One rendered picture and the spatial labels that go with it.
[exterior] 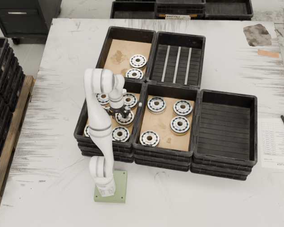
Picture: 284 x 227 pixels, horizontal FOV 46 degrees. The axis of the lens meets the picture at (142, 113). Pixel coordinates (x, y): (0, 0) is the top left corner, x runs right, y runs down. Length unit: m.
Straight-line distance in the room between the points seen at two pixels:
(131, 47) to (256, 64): 0.82
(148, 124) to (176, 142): 0.18
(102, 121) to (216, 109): 0.79
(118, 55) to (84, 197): 0.89
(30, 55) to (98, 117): 2.22
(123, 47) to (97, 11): 1.61
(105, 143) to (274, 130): 1.06
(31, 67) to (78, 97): 1.29
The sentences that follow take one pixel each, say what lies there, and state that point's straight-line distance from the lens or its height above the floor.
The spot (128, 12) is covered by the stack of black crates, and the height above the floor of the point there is 0.27.
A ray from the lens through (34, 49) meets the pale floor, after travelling 3.51.
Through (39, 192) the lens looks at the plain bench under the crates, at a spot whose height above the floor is 0.70.
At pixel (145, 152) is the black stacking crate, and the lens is 1.72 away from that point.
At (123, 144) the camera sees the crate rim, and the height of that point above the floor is 0.93.
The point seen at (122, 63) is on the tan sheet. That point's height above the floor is 0.83.
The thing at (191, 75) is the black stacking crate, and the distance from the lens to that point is 2.03.
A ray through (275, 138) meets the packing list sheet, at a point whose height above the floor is 0.70.
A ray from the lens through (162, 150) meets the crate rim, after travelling 1.64.
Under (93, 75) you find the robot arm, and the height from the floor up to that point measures 1.46.
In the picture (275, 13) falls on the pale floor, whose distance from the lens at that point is 3.86.
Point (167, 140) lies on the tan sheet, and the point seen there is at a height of 0.83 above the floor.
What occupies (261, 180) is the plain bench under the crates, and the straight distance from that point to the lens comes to 1.91.
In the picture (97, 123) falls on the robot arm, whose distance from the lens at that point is 1.32.
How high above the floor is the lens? 2.40
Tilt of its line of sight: 57 degrees down
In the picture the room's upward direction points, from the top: 3 degrees counter-clockwise
